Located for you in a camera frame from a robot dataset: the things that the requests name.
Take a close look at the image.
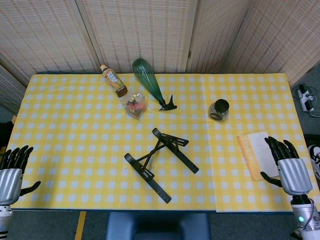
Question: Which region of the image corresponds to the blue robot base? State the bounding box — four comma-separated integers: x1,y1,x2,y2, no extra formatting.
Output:
106,211,212,240

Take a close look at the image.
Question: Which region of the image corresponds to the white power strip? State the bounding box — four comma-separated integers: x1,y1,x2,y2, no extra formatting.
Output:
296,84,315,112

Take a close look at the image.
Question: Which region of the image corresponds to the black white sneaker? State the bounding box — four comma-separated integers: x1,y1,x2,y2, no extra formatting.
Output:
306,144,320,180

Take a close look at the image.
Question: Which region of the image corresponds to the glass jar black lid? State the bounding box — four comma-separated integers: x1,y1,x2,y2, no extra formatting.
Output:
208,98,231,121

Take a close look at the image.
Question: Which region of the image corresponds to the green cone bag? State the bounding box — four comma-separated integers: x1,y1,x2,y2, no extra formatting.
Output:
131,58,178,112

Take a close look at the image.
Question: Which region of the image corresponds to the woven folding screen panel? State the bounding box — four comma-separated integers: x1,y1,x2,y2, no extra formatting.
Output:
76,0,200,74
0,58,28,116
186,0,253,74
0,0,100,87
224,0,320,86

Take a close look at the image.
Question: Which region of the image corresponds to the yellow snack package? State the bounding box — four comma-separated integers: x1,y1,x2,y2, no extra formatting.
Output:
99,64,129,98

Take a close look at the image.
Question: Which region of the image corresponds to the yellow floor tape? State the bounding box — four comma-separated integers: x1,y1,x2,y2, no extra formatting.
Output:
74,211,87,240

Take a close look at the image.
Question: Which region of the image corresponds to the black folding stand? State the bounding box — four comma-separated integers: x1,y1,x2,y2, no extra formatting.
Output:
123,127,200,204

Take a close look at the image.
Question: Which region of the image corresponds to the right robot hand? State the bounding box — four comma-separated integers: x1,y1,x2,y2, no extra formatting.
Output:
260,136,313,196

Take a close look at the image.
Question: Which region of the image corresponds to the yellow checkered tablecloth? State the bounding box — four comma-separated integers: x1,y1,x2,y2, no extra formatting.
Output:
6,72,301,213

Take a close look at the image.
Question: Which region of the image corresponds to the clear plastic toy box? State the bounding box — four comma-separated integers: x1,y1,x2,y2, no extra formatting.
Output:
119,91,149,121

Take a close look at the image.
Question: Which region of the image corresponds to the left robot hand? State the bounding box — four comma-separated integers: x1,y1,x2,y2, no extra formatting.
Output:
0,144,42,206

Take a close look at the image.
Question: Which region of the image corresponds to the black object beside table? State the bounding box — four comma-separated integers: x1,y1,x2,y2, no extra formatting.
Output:
0,121,15,148

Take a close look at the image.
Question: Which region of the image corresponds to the yellow white book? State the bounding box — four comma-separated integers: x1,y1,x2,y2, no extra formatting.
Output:
236,130,282,182

